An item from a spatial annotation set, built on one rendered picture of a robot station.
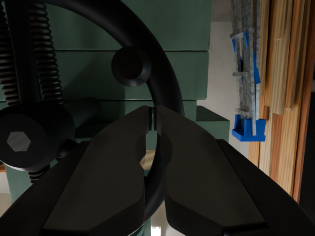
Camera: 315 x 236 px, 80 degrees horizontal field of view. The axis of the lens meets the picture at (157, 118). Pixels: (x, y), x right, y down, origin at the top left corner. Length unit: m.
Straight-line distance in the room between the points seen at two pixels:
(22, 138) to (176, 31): 0.28
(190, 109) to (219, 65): 2.61
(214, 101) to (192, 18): 2.62
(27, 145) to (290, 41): 1.71
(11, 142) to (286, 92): 1.70
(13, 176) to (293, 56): 1.67
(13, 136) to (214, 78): 2.84
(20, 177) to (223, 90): 2.82
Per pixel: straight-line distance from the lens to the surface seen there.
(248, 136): 1.32
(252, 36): 1.31
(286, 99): 1.75
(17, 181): 0.36
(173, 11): 0.38
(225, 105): 3.02
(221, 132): 0.40
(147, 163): 0.40
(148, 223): 0.93
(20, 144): 0.20
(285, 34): 1.75
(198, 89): 0.37
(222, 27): 3.04
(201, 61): 0.37
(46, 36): 0.27
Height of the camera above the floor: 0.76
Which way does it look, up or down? 12 degrees up
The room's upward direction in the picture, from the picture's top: 180 degrees clockwise
